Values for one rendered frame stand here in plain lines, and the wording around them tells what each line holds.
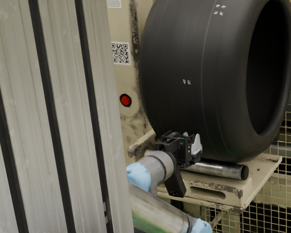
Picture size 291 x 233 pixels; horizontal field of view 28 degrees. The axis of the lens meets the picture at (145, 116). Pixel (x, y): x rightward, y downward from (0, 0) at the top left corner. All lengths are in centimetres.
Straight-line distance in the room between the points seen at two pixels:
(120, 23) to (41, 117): 144
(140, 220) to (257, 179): 82
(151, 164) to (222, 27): 40
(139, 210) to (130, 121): 84
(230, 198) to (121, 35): 60
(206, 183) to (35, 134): 139
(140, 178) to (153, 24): 47
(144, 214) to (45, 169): 74
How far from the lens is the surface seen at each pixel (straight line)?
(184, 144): 146
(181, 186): 151
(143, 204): 111
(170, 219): 120
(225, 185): 174
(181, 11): 156
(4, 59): 35
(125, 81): 187
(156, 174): 134
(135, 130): 192
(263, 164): 198
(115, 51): 185
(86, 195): 44
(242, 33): 151
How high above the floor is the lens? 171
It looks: 22 degrees down
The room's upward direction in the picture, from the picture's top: 6 degrees counter-clockwise
